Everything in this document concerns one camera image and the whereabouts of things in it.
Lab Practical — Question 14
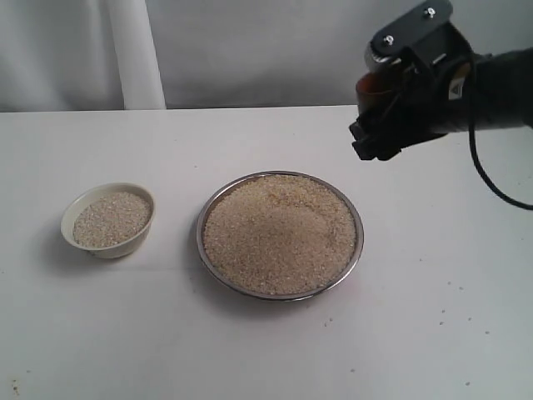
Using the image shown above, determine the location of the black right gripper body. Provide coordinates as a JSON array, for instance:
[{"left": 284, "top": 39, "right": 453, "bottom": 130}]
[{"left": 386, "top": 56, "right": 494, "bottom": 153}]

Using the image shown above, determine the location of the brown wooden cup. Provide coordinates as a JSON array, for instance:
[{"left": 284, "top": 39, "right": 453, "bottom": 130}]
[{"left": 356, "top": 72, "right": 396, "bottom": 115}]

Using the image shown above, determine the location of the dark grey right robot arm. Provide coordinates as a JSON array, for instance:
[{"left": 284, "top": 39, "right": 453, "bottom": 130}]
[{"left": 349, "top": 49, "right": 532, "bottom": 161}]

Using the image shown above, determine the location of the rice heap on plate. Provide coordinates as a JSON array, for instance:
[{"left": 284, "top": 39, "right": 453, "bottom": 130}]
[{"left": 202, "top": 174, "right": 357, "bottom": 295}]

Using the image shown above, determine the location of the rice in white bowl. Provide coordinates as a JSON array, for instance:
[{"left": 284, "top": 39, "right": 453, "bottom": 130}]
[{"left": 72, "top": 192, "right": 152, "bottom": 248}]

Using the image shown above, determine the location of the white ceramic bowl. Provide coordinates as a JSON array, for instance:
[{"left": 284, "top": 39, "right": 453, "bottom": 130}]
[{"left": 60, "top": 182, "right": 156, "bottom": 259}]

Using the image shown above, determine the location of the round steel plate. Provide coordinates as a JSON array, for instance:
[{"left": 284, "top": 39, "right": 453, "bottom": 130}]
[{"left": 196, "top": 169, "right": 366, "bottom": 303}]

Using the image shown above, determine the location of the white backdrop curtain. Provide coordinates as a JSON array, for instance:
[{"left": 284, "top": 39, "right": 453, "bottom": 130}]
[{"left": 0, "top": 0, "right": 533, "bottom": 113}]

